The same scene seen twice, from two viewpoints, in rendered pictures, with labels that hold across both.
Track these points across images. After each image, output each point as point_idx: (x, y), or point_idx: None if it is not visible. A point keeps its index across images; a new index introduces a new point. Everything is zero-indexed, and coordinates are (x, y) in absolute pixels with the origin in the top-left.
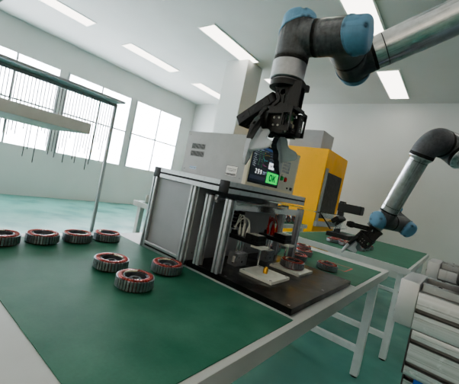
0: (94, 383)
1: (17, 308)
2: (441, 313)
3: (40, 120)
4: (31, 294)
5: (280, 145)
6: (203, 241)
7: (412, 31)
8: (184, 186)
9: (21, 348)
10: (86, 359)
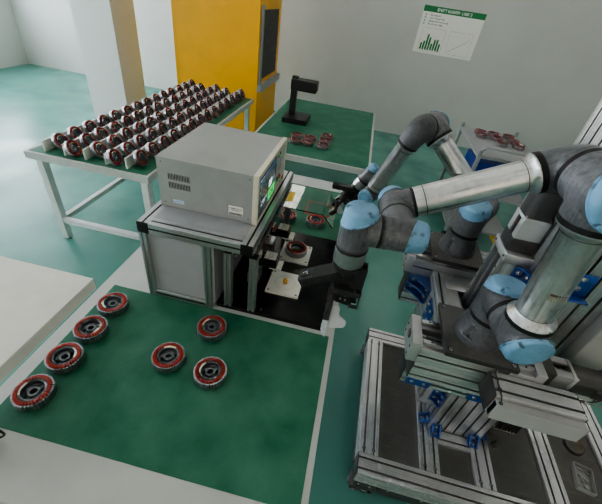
0: (275, 488)
1: (170, 468)
2: (431, 356)
3: (53, 329)
4: (159, 446)
5: None
6: (231, 289)
7: (450, 204)
8: (191, 243)
9: (216, 497)
10: (255, 475)
